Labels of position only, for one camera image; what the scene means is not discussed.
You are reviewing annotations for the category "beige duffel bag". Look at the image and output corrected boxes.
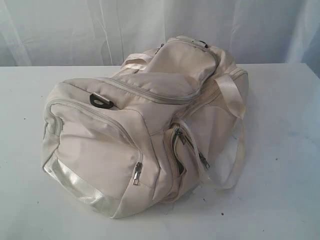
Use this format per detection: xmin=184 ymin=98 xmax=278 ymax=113
xmin=42 ymin=36 xmax=249 ymax=219

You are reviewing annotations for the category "white background curtain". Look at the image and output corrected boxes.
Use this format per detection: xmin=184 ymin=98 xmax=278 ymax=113
xmin=0 ymin=0 xmax=320 ymax=71

